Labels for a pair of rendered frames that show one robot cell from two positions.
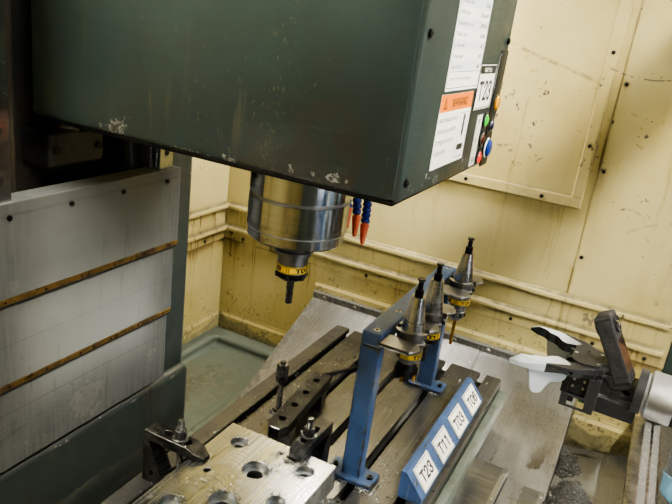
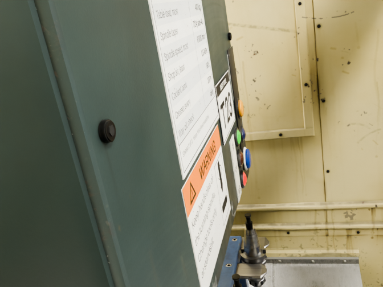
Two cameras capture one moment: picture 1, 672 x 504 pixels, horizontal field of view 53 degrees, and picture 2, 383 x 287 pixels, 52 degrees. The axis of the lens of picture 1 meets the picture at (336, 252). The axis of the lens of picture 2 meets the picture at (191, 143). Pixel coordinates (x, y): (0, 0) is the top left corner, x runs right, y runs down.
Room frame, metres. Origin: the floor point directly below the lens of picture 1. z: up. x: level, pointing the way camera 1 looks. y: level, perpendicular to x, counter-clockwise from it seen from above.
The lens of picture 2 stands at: (0.67, -0.09, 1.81)
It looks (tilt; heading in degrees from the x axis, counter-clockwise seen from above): 19 degrees down; 352
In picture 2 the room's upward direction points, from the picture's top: 10 degrees counter-clockwise
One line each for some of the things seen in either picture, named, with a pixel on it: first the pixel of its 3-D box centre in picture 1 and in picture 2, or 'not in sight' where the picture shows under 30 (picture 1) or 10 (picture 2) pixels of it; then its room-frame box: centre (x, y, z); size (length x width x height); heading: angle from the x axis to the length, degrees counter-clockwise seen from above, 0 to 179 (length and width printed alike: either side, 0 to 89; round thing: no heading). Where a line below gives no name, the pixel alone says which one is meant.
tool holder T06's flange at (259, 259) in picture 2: (462, 284); (253, 255); (1.46, -0.30, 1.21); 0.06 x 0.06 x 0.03
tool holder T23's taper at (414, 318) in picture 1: (416, 312); not in sight; (1.16, -0.16, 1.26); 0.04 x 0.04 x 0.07
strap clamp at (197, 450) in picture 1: (176, 453); not in sight; (1.03, 0.24, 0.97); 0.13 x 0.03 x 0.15; 66
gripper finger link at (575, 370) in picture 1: (569, 366); not in sight; (0.95, -0.38, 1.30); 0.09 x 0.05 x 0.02; 99
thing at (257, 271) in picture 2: (454, 292); (251, 270); (1.41, -0.28, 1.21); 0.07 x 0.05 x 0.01; 66
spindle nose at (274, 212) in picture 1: (299, 200); not in sight; (1.03, 0.07, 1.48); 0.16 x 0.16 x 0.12
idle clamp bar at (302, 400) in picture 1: (299, 410); not in sight; (1.29, 0.03, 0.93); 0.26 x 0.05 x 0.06; 161
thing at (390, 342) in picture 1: (401, 345); not in sight; (1.11, -0.14, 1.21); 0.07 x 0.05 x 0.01; 66
